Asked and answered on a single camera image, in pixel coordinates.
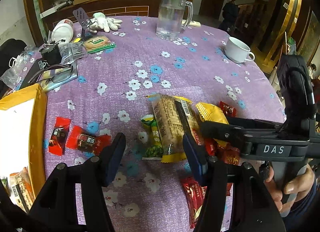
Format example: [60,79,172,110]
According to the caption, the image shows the eyeglasses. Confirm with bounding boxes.
[27,64,75,85]

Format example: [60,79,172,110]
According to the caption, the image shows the gold framed wooden partition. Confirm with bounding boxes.
[250,0,320,75]

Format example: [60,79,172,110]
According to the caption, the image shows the short red black candy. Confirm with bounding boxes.
[47,117,72,156]

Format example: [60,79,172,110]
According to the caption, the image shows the yellow cracker packet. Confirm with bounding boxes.
[147,93,200,164]

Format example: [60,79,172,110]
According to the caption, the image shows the black cable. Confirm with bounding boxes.
[260,161,272,180]

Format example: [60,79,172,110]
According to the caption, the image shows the large clear plastic bag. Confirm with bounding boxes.
[0,44,35,90]

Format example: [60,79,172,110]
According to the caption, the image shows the person's right hand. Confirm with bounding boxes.
[264,164,317,212]

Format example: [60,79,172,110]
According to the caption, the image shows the grey phone stand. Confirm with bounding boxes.
[72,7,97,41]

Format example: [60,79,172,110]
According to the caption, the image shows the white glove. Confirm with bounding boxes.
[86,12,123,34]

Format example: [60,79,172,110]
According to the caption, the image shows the glass mug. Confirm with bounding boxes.
[155,0,194,41]

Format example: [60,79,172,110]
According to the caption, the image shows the white cup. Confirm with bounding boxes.
[224,36,255,64]

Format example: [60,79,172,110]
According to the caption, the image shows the green pea snack packet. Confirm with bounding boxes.
[139,114,164,160]

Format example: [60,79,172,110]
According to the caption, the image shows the long red black candy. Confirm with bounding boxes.
[66,126,113,156]

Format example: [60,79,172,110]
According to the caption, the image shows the green biscuit packet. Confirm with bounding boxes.
[82,35,117,55]

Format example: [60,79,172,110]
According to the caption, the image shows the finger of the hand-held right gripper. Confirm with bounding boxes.
[226,116,285,135]
[200,121,247,147]

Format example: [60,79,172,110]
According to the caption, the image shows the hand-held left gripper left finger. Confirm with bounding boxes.
[26,133,127,232]

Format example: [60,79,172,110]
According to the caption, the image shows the large red snack packet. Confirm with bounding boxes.
[216,144,242,166]

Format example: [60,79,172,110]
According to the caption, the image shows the yellow cardboard box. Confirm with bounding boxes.
[0,83,48,214]

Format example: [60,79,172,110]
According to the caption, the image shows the cream plastic tube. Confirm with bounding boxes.
[181,19,201,28]

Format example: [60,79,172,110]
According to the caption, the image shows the small clear plastic bags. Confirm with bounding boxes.
[59,42,87,66]

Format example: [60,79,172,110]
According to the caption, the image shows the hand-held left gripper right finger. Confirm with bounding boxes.
[182,133,287,232]

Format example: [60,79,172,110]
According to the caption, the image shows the small black device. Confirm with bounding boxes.
[40,42,63,65]

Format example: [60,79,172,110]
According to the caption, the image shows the orange cracker packet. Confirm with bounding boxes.
[9,168,35,212]

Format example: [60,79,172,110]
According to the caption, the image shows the dark red chocolate bar packet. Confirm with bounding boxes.
[180,177,234,230]

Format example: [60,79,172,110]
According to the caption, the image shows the black booklet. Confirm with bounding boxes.
[19,58,50,90]

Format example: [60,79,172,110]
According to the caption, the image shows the silver booklet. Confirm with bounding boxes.
[40,62,78,92]

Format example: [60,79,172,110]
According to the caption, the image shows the black leather sofa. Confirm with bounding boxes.
[0,39,28,97]

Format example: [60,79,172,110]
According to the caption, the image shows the yellow snack packet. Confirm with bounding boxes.
[195,102,230,147]

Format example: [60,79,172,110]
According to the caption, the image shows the wooden glass cabinet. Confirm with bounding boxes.
[22,0,198,47]

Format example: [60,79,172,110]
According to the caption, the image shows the purple floral tablecloth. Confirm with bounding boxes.
[0,15,288,232]

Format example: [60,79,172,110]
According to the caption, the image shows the black microphone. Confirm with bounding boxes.
[56,0,74,11]

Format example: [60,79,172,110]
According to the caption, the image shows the small dark red candy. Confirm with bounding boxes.
[219,100,237,118]

